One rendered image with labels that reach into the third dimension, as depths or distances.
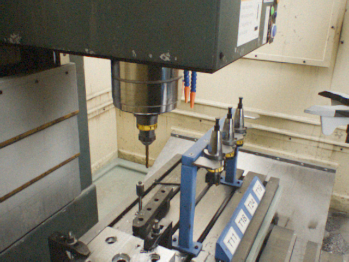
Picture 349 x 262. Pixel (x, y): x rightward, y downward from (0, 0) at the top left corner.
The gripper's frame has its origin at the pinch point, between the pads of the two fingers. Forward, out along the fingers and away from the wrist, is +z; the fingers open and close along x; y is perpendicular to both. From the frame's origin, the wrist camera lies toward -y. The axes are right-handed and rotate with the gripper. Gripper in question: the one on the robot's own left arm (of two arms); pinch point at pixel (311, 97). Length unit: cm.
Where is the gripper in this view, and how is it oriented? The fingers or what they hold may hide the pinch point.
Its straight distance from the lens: 81.8
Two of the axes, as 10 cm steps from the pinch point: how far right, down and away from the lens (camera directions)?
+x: 5.2, -3.1, 7.9
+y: -0.3, 9.3, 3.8
